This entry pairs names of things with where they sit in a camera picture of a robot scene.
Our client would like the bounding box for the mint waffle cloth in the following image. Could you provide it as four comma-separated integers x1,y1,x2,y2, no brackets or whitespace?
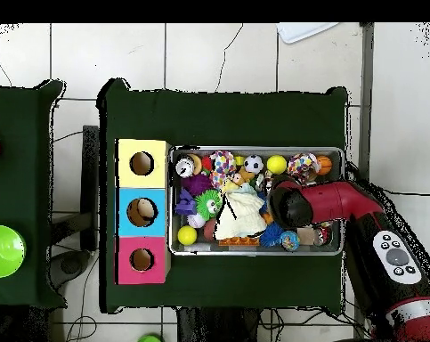
231,183,262,199

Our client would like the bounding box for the cream waffle cloth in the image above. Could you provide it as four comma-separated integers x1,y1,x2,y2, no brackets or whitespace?
214,190,268,240

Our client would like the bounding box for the yellow tennis-style ball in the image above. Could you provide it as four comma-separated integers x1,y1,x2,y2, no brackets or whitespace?
266,154,288,175

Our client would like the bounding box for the small orange basketball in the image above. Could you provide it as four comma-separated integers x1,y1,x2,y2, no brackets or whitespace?
315,155,333,176

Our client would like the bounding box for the small soccer ball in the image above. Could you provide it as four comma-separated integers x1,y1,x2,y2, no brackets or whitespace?
243,154,264,175

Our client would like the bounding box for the polka dot cloth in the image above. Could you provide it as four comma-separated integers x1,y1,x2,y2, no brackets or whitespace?
209,150,237,188

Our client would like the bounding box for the green spiky toy with eyes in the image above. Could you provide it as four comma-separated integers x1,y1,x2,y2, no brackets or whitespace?
194,189,223,221

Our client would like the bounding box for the purple spiky ball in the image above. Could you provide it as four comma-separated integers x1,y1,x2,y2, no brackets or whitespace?
181,173,214,197

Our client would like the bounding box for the black and white can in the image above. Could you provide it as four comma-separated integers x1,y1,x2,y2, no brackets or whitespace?
174,155,196,178

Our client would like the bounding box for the smooth yellow ball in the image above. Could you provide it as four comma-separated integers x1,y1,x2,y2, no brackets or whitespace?
176,225,199,247

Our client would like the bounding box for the white tray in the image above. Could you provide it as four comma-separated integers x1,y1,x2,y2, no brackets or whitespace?
276,22,340,45

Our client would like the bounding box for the dark green side table cloth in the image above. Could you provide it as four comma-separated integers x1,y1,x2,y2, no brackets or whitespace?
0,79,68,309

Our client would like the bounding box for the shallow wire mesh bin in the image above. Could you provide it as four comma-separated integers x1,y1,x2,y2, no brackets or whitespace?
167,144,345,257

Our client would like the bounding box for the black cable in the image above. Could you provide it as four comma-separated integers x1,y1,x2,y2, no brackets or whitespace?
383,188,430,197

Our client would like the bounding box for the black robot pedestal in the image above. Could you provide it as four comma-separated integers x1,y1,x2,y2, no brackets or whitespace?
176,307,262,342

